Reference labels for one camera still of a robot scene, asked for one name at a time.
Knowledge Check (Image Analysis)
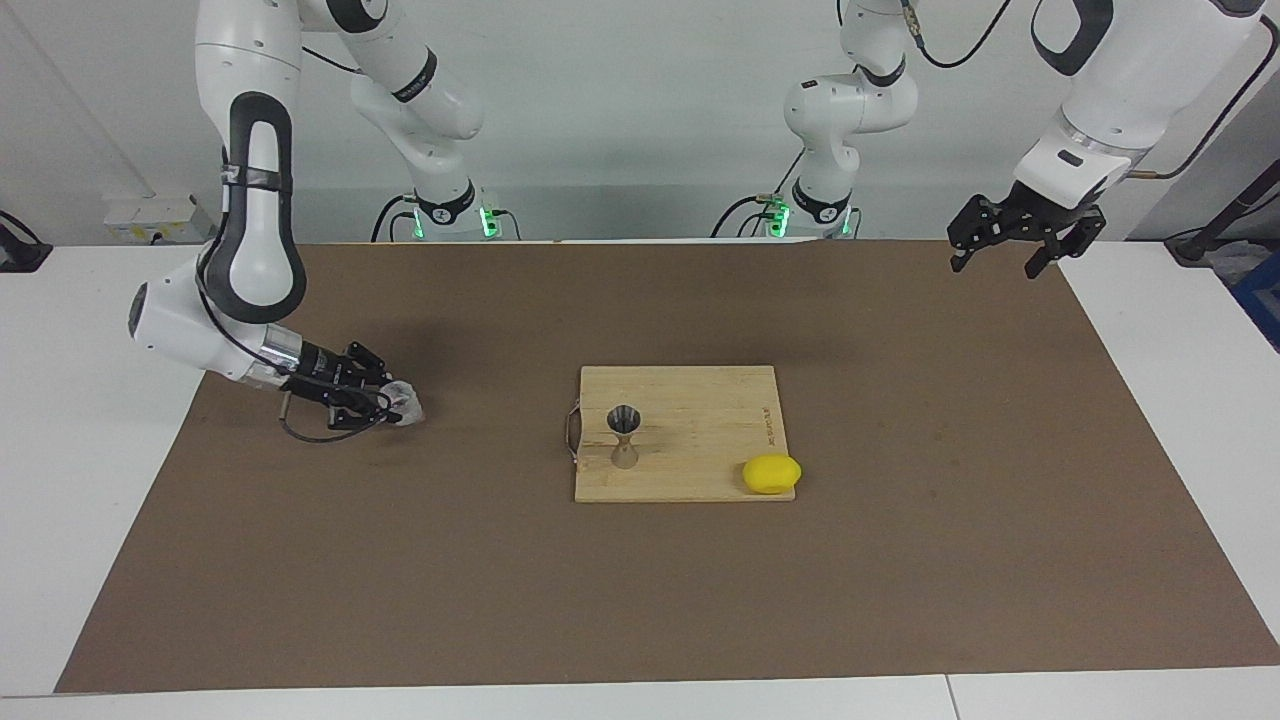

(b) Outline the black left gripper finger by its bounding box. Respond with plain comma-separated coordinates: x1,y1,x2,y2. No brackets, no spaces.
946,196,1011,274
1022,213,1107,281

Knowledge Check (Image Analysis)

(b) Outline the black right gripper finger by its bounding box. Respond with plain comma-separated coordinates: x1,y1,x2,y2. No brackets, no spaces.
345,342,393,383
330,392,401,429

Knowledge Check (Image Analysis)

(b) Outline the small clear glass cup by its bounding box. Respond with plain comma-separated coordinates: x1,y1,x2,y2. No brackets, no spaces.
382,380,426,427

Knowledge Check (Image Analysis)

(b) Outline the steel double jigger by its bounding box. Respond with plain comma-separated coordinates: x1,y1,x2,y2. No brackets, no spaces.
607,405,643,471

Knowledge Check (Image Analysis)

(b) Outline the black angled stand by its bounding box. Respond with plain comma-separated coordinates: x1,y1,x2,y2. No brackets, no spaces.
1165,165,1280,264

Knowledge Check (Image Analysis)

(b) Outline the blue box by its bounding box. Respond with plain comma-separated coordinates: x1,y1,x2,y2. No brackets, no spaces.
1232,250,1280,353

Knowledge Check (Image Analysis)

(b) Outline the yellow lemon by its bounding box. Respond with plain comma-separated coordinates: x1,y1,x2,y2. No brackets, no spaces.
742,454,803,497

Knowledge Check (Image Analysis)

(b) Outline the black clamp stand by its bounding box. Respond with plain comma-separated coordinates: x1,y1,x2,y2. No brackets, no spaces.
0,210,54,273

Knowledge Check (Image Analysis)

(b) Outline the bamboo cutting board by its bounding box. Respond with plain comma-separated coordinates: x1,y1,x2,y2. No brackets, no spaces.
565,365,798,504

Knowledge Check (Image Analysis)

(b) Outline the brown table mat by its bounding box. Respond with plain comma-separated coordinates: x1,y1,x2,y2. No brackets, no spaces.
55,240,1280,694

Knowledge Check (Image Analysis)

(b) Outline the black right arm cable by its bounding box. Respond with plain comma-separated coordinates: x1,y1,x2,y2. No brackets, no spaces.
278,392,386,444

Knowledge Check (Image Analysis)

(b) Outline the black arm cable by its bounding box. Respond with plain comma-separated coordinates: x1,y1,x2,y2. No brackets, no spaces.
895,0,1280,183
278,392,386,444

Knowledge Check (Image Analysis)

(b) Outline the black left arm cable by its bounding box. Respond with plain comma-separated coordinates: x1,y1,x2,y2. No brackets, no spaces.
895,0,1280,183

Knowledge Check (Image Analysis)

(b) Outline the black base cable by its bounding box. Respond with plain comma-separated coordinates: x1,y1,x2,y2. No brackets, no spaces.
371,193,419,244
711,150,807,239

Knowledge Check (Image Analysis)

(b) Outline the white wall power socket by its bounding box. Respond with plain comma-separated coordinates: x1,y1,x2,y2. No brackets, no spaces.
103,195,214,245

